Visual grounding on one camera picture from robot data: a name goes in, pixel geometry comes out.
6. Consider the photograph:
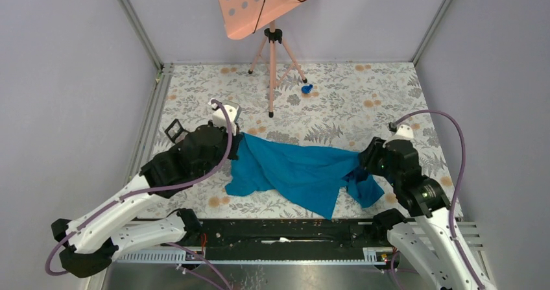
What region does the blue t-shirt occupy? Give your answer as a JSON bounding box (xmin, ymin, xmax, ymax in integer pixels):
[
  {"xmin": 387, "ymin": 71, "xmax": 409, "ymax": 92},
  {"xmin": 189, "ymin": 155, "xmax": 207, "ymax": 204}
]
[{"xmin": 225, "ymin": 134, "xmax": 384, "ymax": 219}]

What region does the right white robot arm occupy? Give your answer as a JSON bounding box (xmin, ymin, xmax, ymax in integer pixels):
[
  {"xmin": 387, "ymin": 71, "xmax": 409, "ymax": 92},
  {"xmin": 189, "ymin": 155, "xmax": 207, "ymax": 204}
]
[{"xmin": 359, "ymin": 137, "xmax": 496, "ymax": 289}]

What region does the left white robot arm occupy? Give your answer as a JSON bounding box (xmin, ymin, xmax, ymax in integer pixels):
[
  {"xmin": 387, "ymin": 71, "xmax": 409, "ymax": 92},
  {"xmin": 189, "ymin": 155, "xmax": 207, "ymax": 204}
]
[{"xmin": 45, "ymin": 122, "xmax": 243, "ymax": 278}]

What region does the small blue brooch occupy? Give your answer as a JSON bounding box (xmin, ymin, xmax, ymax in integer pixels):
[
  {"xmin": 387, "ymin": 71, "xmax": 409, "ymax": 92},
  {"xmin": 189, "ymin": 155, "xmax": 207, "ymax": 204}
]
[{"xmin": 301, "ymin": 84, "xmax": 313, "ymax": 95}]

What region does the floral patterned table mat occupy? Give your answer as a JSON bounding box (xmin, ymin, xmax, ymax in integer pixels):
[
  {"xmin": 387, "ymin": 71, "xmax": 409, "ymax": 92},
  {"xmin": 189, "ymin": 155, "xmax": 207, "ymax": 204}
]
[{"xmin": 138, "ymin": 63, "xmax": 455, "ymax": 219}]

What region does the pink music stand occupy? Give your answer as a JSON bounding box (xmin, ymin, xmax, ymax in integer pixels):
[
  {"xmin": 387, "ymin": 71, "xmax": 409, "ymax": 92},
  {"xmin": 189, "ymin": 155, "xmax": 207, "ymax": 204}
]
[{"xmin": 218, "ymin": 0, "xmax": 309, "ymax": 118}]

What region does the black square frame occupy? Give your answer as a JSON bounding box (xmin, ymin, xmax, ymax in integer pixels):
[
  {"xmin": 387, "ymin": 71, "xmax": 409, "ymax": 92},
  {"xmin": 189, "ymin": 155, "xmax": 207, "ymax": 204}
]
[{"xmin": 164, "ymin": 118, "xmax": 189, "ymax": 144}]

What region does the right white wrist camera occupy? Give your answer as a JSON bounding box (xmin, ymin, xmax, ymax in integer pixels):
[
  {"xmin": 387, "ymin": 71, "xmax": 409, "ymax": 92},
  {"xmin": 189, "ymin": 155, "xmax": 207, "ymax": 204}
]
[{"xmin": 388, "ymin": 123, "xmax": 414, "ymax": 141}]

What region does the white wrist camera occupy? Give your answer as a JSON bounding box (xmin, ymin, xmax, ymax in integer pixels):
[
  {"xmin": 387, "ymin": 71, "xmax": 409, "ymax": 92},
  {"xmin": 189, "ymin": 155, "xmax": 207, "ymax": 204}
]
[
  {"xmin": 388, "ymin": 123, "xmax": 414, "ymax": 141},
  {"xmin": 209, "ymin": 99, "xmax": 241, "ymax": 136}
]

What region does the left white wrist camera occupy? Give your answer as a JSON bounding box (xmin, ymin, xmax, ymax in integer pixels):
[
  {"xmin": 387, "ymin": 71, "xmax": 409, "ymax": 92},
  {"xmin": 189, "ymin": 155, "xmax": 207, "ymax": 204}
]
[{"xmin": 209, "ymin": 99, "xmax": 241, "ymax": 136}]

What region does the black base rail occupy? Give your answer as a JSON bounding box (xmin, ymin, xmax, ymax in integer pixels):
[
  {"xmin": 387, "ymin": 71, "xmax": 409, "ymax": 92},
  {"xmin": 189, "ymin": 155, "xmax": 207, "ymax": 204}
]
[{"xmin": 125, "ymin": 217, "xmax": 413, "ymax": 263}]

